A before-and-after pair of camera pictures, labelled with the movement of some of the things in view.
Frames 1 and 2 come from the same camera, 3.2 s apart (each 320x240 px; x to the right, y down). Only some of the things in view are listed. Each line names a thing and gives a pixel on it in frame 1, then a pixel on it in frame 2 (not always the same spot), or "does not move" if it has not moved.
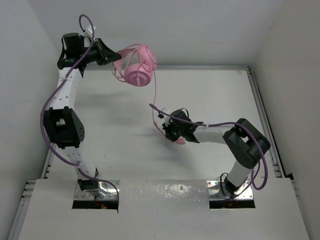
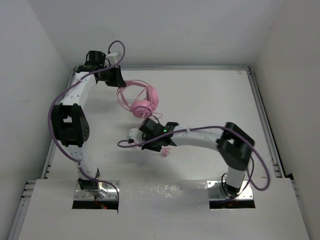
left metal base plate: x=109 y=187 does not move
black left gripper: x=106 y=55 -> x=117 y=80
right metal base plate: x=216 y=193 does not move
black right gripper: x=168 y=134 -> x=156 y=148
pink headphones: x=136 y=65 -> x=143 y=108
